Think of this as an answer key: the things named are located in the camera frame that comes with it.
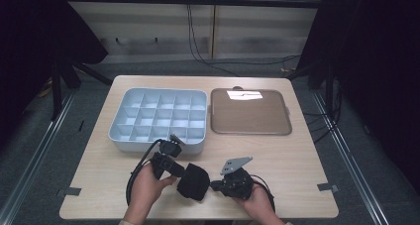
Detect black horizontal bar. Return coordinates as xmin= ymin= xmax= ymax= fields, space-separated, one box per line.
xmin=53 ymin=0 xmax=324 ymax=10

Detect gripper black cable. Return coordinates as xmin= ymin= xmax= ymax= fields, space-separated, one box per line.
xmin=125 ymin=138 xmax=165 ymax=207
xmin=250 ymin=173 xmax=277 ymax=213

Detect white divided storage box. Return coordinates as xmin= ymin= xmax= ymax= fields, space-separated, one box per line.
xmin=108 ymin=87 xmax=208 ymax=156

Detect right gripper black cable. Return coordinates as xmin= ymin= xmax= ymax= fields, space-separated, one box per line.
xmin=250 ymin=173 xmax=277 ymax=213

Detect person's left hand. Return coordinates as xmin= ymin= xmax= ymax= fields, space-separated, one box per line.
xmin=127 ymin=165 xmax=178 ymax=218

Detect grey tape piece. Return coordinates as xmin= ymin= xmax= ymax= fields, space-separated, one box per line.
xmin=55 ymin=186 xmax=82 ymax=198
xmin=316 ymin=181 xmax=340 ymax=193

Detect black metal stand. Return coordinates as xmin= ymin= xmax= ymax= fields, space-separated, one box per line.
xmin=49 ymin=56 xmax=114 ymax=122

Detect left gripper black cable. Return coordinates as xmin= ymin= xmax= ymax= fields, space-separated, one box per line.
xmin=125 ymin=138 xmax=165 ymax=207

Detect person's right hand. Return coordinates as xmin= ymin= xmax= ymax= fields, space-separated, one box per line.
xmin=232 ymin=183 xmax=282 ymax=225

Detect black hanging wall cable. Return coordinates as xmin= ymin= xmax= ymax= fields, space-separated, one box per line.
xmin=185 ymin=3 xmax=302 ymax=78

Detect black sock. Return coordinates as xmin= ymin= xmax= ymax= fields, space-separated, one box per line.
xmin=176 ymin=163 xmax=212 ymax=202

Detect metal floor rail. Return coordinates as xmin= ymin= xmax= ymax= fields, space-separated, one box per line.
xmin=0 ymin=91 xmax=76 ymax=225
xmin=311 ymin=90 xmax=391 ymax=225

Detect brown square tray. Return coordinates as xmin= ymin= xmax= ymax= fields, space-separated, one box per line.
xmin=210 ymin=85 xmax=293 ymax=137

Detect black floor cables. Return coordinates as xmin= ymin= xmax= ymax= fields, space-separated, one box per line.
xmin=302 ymin=75 xmax=343 ymax=146

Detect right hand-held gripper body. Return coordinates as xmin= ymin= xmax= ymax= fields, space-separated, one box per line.
xmin=219 ymin=156 xmax=256 ymax=200

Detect black curtain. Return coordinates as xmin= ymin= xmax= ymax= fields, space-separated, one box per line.
xmin=0 ymin=0 xmax=109 ymax=151
xmin=296 ymin=0 xmax=420 ymax=193

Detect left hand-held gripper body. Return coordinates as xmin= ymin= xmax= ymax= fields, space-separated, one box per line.
xmin=150 ymin=134 xmax=186 ymax=180

